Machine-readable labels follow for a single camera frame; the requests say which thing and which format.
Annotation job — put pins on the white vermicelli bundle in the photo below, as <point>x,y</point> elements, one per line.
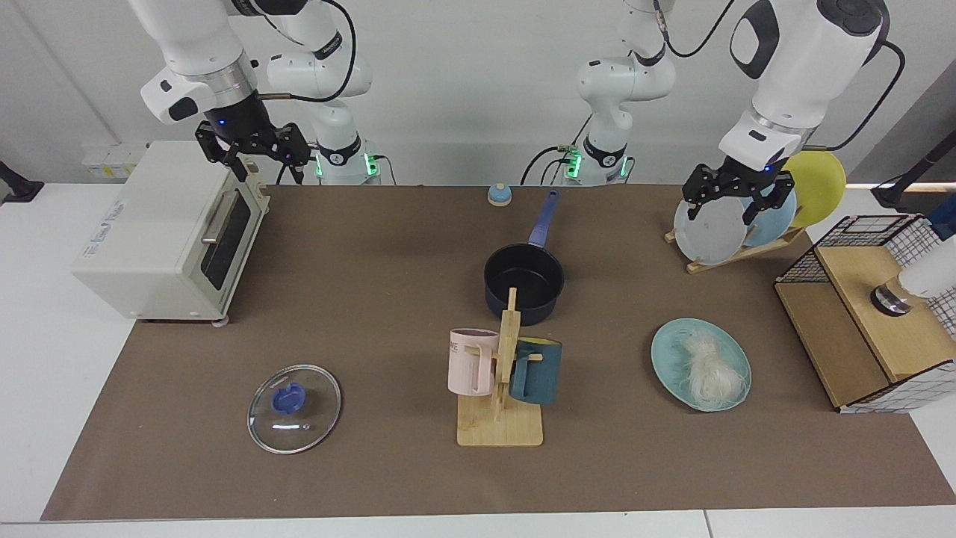
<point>706,370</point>

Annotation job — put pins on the wooden plate rack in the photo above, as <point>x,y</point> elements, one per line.
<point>736,258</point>

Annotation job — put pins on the teal round plate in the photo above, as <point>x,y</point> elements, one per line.
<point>668,355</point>

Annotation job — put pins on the white bottle silver end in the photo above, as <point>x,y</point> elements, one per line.
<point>926,276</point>

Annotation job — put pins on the pale grey plate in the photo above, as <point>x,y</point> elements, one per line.
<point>709,235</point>

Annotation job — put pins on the dark teal mug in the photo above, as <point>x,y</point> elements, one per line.
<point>539,373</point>

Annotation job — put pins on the small blue round thing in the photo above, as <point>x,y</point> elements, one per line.
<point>500,196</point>

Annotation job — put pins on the light blue plate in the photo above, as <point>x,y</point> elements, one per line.
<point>773,224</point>

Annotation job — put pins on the white wall socket strip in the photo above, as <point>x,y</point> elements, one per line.
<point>112,161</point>

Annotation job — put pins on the glass lid blue knob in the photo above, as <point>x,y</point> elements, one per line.
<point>295,411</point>

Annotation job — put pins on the wooden cup stand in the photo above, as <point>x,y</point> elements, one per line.
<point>500,430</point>

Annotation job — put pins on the pale toaster oven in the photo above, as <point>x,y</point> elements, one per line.
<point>157,232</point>

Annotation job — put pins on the yellow plate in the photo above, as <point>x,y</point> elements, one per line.
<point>818,183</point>

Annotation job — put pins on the black stand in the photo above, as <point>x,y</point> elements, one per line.
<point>19,187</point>
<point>896,193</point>

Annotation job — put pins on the brown table cloth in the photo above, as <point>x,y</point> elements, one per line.
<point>358,336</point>

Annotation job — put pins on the pink mug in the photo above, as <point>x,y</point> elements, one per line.
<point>469,362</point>

